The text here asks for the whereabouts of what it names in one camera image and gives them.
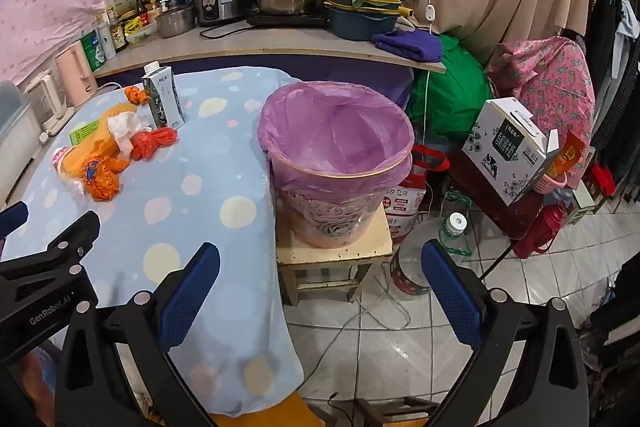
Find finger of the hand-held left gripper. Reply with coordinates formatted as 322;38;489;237
0;210;101;308
0;201;29;242

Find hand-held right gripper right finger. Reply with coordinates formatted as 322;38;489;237
420;239;591;427

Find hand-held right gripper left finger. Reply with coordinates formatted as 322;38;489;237
54;243;222;427

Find pink patterned paper cup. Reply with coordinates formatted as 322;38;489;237
52;147;76;172

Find pink patterned plastic bin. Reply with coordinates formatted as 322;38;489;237
272;147;413;249

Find green and white milk carton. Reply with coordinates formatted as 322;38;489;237
141;62;186;129

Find clear plastic water jug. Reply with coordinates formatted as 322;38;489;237
392;212;471;295

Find orange wrapper with blue print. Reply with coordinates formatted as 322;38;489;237
82;157;122;202

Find white dish drainer with lid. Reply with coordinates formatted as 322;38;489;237
0;79;41;172

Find small wooden stool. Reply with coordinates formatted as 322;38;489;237
275;202;395;306

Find red and white shopping bag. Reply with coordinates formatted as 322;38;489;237
382;144;451;244

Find blue dotted blanket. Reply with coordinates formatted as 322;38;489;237
0;67;306;418

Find red thermos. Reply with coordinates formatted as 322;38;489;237
512;202;563;260

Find orange plastic bags pile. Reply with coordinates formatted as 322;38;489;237
60;103;138;178

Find green cardboard box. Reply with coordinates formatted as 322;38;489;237
69;119;101;146

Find white glass electric kettle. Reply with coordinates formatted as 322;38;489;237
24;68;76;135

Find brown wooden stool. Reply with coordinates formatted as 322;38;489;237
355;397;441;427

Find crumpled white tissue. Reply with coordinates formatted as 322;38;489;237
107;113;153;155

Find red-orange plastic bag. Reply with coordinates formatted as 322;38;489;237
130;127;179;162

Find pink plastic basket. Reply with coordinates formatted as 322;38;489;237
530;172;571;194

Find pink electric kettle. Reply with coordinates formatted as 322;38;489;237
54;43;98;108

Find white cow-print milk box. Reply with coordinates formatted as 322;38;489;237
461;98;560;206

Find dark cloth pile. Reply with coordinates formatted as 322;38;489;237
580;277;640;388

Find green and white packet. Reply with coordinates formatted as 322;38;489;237
80;29;106;72

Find red gift bag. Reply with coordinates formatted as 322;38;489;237
547;131;586;178

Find white bottle with blue label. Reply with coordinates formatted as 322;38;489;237
97;14;117;60

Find green fabric bag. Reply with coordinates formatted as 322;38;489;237
406;34;493;140

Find dark bottle with cream label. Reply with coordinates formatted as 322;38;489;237
109;9;128;52

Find clear food container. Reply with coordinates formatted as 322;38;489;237
125;27;158;46

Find pink floral cloth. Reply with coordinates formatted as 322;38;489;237
487;37;597;188

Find small steel lidded pot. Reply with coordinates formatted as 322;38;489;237
155;4;196;38

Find purple towel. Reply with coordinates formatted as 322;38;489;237
371;29;444;62

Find wooden shelf board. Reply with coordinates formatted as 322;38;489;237
92;19;447;80

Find dark blue basin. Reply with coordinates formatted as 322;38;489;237
327;9;401;42

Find black induction cooker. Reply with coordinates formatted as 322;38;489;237
246;9;331;28

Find hanging dark clothes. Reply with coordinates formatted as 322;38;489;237
585;0;640;208

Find white floor cable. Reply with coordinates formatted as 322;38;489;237
300;277;411;388

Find black power cable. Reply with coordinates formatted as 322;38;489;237
200;24;251;40

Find white cable with switch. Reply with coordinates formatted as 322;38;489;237
417;0;437;148

